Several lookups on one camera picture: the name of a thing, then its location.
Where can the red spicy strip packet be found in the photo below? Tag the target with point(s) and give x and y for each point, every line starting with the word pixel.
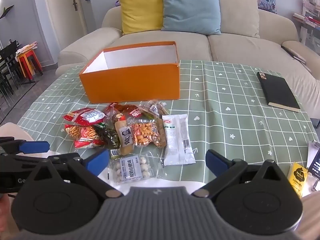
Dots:
pixel 132 110

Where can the red plastic stool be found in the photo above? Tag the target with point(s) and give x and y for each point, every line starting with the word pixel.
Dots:
pixel 27 53

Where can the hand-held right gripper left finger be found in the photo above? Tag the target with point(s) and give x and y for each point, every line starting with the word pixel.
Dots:
pixel 100 160

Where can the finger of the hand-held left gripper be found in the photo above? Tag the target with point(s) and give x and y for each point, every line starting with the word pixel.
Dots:
pixel 35 147
pixel 20 161

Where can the brown tofu snack packet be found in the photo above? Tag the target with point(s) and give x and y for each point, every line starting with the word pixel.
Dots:
pixel 123 135

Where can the white door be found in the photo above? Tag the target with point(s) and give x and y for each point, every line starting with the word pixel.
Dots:
pixel 75 20

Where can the red packet with white label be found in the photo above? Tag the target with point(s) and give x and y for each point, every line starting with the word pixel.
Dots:
pixel 82 116

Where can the yellow pillow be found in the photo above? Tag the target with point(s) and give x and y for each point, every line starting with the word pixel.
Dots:
pixel 142 10

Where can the red packet of orange sticks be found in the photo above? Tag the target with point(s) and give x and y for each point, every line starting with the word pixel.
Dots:
pixel 83 133

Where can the beige pillow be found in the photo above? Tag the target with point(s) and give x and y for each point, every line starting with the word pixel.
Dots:
pixel 237 12

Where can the orange cardboard box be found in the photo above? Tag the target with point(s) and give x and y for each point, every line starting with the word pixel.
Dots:
pixel 130 85

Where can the long white snack packet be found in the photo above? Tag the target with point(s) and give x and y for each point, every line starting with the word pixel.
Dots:
pixel 177 140

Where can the clear packet of white balls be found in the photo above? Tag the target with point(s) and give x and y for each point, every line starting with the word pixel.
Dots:
pixel 131 168

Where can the clear brown and green packet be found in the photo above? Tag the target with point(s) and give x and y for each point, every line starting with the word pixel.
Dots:
pixel 156 108

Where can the clear mixed nut packet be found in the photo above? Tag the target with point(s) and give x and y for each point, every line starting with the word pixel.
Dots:
pixel 143 132

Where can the dark wall shelf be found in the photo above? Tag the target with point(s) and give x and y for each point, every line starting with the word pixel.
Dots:
pixel 6 12

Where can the dark green snack packet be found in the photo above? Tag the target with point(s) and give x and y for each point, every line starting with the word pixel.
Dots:
pixel 110 137

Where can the clear packet with red end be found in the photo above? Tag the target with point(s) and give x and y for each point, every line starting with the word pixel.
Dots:
pixel 116 117

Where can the green checked tablecloth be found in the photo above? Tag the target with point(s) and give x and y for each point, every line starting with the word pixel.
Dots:
pixel 225 92

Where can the yellow plastic stool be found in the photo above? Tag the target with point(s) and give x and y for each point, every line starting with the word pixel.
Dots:
pixel 22 63

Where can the purple toy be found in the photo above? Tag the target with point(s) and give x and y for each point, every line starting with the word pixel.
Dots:
pixel 117 3

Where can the black dining chair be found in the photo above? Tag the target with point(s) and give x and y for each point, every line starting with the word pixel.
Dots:
pixel 8 60

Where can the beige sofa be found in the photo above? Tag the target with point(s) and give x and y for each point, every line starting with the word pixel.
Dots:
pixel 150 37

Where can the small yellow box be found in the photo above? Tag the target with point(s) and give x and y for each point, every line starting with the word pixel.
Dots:
pixel 297 177

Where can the pale cloth bundle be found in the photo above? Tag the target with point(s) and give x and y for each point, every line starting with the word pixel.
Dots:
pixel 26 48

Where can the black notebook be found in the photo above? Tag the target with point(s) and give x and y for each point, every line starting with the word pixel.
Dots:
pixel 277 90

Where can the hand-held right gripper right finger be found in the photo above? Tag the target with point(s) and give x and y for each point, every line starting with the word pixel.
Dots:
pixel 215 162

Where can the blue pillow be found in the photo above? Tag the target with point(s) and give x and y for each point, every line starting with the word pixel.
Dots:
pixel 192 10

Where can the brown sausage packet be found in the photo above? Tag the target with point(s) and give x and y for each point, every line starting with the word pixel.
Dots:
pixel 160 135

